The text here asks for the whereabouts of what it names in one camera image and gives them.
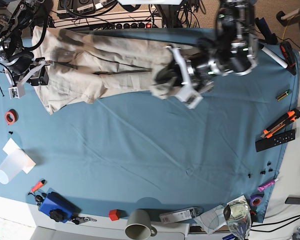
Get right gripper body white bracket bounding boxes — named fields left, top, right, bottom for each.
left=3, top=52, right=53, bottom=99

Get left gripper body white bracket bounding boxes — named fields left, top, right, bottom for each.
left=152, top=45, right=215, bottom=109

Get grey ceramic mug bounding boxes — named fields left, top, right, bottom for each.
left=124, top=209, right=158, bottom=240

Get keys with carabiner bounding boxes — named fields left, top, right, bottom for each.
left=71, top=216, right=97, bottom=225

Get orange marker pen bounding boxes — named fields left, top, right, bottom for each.
left=28, top=179, right=46, bottom=195

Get purple glue tube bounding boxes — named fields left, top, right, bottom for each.
left=257, top=178, right=279, bottom=192

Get orange utility knife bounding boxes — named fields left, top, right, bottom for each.
left=260, top=108, right=300, bottom=139

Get purple tape roll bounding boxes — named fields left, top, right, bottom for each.
left=250, top=193, right=264, bottom=207

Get translucent plastic cup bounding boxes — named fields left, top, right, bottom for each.
left=0, top=156, right=23, bottom=185

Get wine glass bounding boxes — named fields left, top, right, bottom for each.
left=223, top=200, right=252, bottom=240

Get blue tablecloth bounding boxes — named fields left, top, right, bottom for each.
left=0, top=52, right=300, bottom=221

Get white power strip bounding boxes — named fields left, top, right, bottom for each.
left=53, top=10, right=163, bottom=32

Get black remote control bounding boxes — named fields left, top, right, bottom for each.
left=255, top=129, right=296, bottom=152

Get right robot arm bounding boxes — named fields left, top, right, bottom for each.
left=0, top=0, right=53, bottom=99

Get red tape roll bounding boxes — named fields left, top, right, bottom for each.
left=4, top=109, right=18, bottom=125

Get white cylindrical tube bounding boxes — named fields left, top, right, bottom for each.
left=258, top=43, right=288, bottom=69

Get blue box with black knob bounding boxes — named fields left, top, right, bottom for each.
left=39, top=191, right=80, bottom=223

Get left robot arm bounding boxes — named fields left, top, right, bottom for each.
left=151, top=0, right=259, bottom=109

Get beige T-shirt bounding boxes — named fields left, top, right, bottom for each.
left=32, top=27, right=179, bottom=114

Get folded paper map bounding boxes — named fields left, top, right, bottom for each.
left=194, top=195, right=251, bottom=235

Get packaged item with barcode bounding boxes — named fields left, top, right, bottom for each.
left=159, top=206, right=204, bottom=224

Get red cube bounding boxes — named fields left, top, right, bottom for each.
left=108, top=209, right=121, bottom=221

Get white paper sheet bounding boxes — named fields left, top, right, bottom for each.
left=2, top=138, right=36, bottom=174

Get black orange tool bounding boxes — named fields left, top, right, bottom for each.
left=280, top=40, right=297, bottom=76

